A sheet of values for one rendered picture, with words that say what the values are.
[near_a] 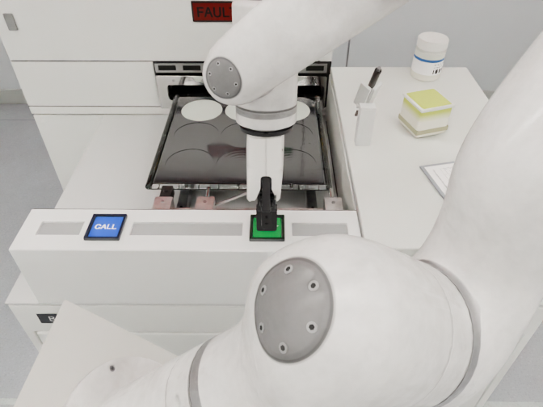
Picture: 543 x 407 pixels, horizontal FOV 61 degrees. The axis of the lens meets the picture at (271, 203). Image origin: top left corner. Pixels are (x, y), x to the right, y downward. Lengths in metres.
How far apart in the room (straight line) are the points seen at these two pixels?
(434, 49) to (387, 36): 1.71
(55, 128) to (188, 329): 0.78
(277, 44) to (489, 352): 0.34
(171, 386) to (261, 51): 0.34
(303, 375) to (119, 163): 0.94
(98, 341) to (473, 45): 2.72
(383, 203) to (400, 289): 0.52
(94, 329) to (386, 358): 0.44
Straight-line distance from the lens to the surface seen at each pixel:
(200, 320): 0.87
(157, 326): 0.90
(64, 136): 1.46
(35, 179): 2.65
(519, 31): 3.10
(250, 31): 0.50
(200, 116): 1.14
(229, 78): 0.52
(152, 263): 0.76
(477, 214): 0.36
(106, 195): 1.08
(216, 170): 0.96
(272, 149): 0.61
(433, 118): 0.97
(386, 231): 0.75
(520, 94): 0.34
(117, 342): 0.65
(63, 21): 1.28
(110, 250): 0.75
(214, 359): 0.43
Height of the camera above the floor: 1.49
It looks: 42 degrees down
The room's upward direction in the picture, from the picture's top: straight up
